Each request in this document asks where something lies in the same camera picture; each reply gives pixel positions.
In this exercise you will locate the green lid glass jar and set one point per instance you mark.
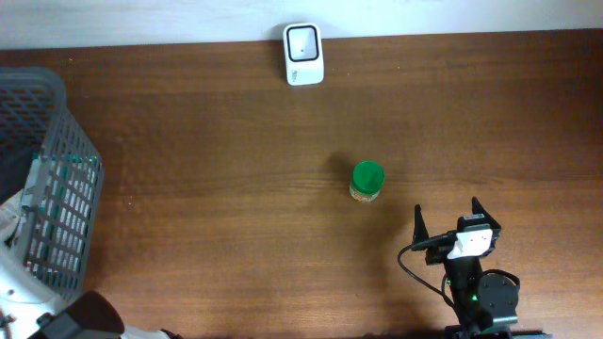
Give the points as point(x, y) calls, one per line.
point(367, 181)

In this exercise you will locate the white barcode scanner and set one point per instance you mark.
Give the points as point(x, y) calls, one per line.
point(304, 58)

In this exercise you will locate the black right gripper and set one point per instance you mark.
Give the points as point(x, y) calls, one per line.
point(419, 232)

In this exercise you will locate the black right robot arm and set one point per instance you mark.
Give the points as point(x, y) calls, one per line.
point(484, 301)

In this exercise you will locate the grey plastic mesh basket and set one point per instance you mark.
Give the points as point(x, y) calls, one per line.
point(51, 167)

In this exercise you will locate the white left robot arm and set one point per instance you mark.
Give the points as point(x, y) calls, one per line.
point(30, 309)

